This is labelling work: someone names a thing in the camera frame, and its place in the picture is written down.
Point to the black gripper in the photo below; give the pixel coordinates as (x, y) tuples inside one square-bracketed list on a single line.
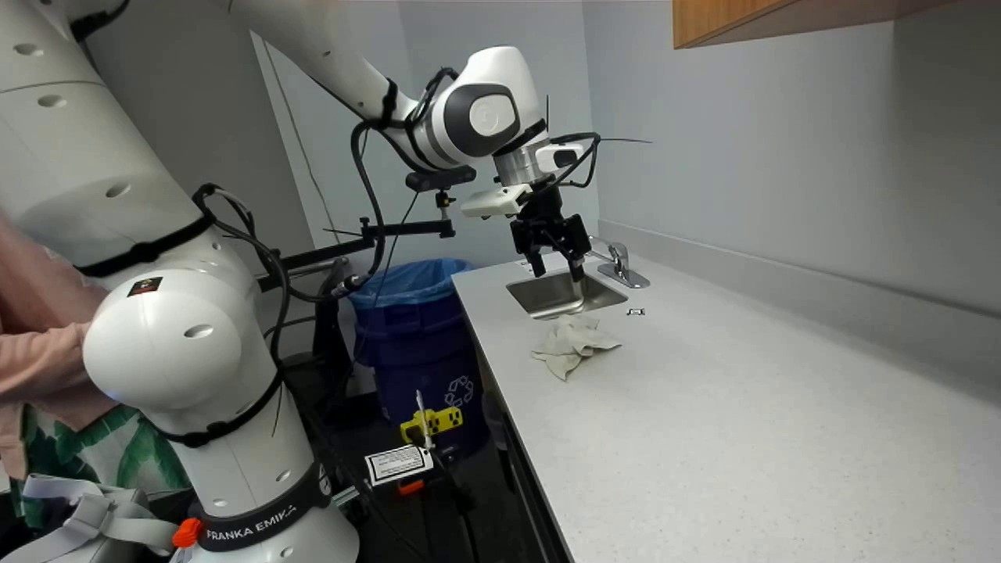
[(549, 220)]

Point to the cream white cloth towel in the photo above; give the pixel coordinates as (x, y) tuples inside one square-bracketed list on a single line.
[(572, 346)]

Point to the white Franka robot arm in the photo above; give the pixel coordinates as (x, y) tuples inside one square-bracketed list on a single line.
[(158, 346)]

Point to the dark flat tray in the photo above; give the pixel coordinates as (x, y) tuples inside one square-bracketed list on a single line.
[(563, 294)]

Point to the chrome sink faucet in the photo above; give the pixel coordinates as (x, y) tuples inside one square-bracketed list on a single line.
[(623, 272)]

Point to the blue trash bin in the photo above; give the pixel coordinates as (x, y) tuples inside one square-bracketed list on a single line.
[(418, 346)]

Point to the yellow clamp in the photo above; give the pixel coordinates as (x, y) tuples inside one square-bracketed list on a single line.
[(430, 423)]

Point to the white label tag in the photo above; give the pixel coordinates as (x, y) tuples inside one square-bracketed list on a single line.
[(399, 469)]

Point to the person in pink top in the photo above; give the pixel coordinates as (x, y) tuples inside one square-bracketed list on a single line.
[(34, 364)]

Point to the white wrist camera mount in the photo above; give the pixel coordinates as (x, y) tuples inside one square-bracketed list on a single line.
[(496, 199)]

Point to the black camera boom stand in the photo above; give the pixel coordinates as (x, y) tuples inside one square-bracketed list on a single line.
[(346, 250)]

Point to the wooden wall cabinet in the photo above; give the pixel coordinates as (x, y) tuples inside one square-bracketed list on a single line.
[(751, 21)]

